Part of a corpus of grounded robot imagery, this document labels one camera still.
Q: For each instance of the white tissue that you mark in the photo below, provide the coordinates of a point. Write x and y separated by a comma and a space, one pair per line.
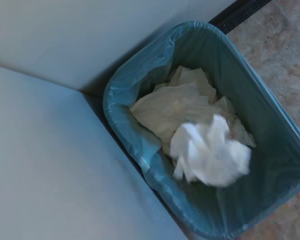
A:
212, 152

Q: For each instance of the trash bin with teal liner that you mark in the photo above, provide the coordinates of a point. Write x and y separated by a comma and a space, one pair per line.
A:
272, 130

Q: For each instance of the black baseboard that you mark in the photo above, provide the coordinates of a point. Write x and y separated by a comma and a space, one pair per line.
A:
242, 12

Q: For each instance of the cream crumpled paper towel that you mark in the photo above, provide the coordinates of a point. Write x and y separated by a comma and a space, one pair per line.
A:
175, 105

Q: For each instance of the grey vanity cabinet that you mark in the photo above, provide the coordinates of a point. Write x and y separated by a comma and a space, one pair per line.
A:
52, 162

